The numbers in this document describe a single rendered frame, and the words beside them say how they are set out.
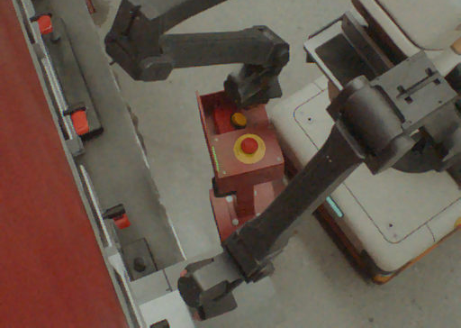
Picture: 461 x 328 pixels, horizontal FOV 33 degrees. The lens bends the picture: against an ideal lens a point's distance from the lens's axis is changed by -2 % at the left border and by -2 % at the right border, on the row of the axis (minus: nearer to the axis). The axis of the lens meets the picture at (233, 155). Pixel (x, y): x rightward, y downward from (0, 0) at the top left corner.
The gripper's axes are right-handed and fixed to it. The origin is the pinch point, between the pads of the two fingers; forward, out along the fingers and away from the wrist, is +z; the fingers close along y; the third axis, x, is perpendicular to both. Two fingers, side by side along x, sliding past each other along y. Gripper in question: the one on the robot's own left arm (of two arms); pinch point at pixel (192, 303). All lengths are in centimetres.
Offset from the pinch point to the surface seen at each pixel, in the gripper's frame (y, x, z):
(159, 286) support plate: -5.7, -3.1, 3.6
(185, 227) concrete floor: -42, 56, 84
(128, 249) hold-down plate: -17.5, -1.4, 13.6
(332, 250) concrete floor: -16, 91, 64
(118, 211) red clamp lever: -14.5, -16.2, -17.6
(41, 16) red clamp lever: -53, -18, -20
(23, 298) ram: 13, -56, -79
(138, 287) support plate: -7.0, -6.5, 5.6
